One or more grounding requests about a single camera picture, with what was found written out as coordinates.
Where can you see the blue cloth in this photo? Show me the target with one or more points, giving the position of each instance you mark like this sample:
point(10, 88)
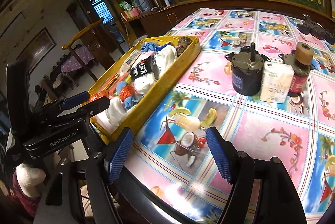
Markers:
point(152, 46)

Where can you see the left red sleeve forearm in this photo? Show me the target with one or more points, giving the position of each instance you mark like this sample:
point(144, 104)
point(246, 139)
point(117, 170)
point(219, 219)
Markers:
point(23, 200)

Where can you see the brown knitted hat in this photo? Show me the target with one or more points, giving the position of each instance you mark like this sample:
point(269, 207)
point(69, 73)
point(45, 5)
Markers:
point(182, 44)

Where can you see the colourful patterned tablecloth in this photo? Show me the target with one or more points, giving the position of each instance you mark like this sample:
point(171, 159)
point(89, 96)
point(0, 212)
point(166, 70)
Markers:
point(170, 154)

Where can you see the motor with brown roller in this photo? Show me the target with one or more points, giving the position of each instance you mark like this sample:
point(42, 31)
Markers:
point(301, 62)

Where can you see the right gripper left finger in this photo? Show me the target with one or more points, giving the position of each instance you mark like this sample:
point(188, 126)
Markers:
point(61, 201)

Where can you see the black gear motor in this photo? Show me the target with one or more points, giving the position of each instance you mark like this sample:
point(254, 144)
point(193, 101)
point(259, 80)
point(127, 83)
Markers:
point(247, 70)

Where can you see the red plastic bag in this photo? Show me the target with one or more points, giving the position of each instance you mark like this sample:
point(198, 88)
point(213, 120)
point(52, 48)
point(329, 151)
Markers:
point(96, 96)

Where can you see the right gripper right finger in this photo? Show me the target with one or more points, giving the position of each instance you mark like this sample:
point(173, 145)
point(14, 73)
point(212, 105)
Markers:
point(278, 200)

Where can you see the white face tissue pack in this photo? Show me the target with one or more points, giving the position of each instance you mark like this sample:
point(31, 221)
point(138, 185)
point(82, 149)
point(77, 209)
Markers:
point(276, 82)

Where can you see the black object on table edge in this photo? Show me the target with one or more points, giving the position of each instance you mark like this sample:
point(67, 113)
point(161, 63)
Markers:
point(315, 29)

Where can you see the left white gloved hand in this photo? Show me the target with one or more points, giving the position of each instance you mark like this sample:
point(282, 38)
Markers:
point(30, 180)

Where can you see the framed wall picture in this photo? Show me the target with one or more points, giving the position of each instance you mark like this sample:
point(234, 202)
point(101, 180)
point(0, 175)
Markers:
point(37, 49)

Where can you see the yellow cardboard box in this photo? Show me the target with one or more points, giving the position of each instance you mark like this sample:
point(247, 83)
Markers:
point(149, 91)

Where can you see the black snack bag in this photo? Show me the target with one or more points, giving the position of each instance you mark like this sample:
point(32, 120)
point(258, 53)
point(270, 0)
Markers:
point(142, 68)

